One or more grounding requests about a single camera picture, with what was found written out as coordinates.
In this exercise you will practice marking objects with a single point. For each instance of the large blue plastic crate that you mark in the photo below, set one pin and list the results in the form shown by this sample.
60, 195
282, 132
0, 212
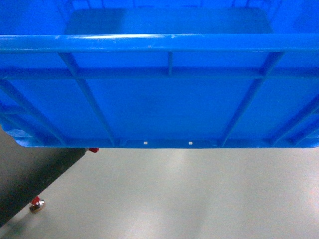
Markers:
160, 73

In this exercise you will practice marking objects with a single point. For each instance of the red table foot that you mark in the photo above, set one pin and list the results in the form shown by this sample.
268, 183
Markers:
36, 204

